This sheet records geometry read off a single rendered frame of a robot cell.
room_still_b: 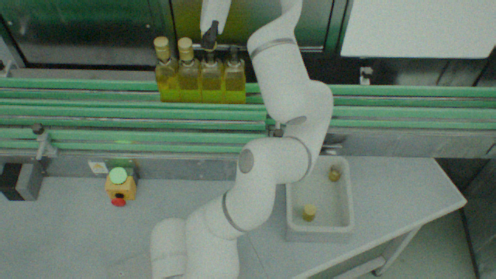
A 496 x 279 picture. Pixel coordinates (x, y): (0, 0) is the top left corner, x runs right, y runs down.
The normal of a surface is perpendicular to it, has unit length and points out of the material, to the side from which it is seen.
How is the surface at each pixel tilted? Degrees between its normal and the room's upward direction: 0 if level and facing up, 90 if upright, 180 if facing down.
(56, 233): 0
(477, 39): 90
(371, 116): 90
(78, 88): 90
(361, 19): 90
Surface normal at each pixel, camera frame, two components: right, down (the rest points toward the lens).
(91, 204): 0.00, -0.54
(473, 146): -0.03, 0.84
